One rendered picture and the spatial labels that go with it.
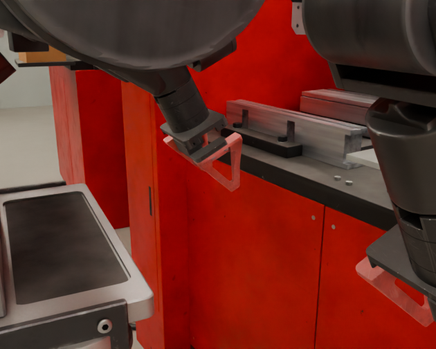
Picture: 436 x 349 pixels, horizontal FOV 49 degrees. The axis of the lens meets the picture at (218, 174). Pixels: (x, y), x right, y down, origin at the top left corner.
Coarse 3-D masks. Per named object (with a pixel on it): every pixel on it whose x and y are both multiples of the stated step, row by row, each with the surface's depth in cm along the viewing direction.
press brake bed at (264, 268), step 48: (192, 192) 152; (240, 192) 130; (288, 192) 113; (192, 240) 158; (240, 240) 134; (288, 240) 116; (336, 240) 102; (192, 288) 164; (240, 288) 138; (288, 288) 119; (336, 288) 105; (192, 336) 170; (240, 336) 143; (288, 336) 123; (336, 336) 107; (384, 336) 96; (432, 336) 86
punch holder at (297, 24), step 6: (294, 6) 116; (300, 6) 114; (294, 12) 116; (300, 12) 114; (294, 18) 116; (300, 18) 115; (294, 24) 117; (300, 24) 115; (294, 30) 117; (300, 30) 115
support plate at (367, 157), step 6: (366, 150) 81; (372, 150) 81; (348, 156) 78; (354, 156) 77; (360, 156) 77; (366, 156) 77; (372, 156) 77; (360, 162) 77; (366, 162) 76; (372, 162) 75; (378, 162) 74; (378, 168) 74
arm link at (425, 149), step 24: (384, 120) 24; (408, 120) 22; (432, 120) 21; (384, 144) 23; (408, 144) 22; (432, 144) 22; (384, 168) 25; (408, 168) 23; (432, 168) 22; (408, 192) 24; (432, 192) 23
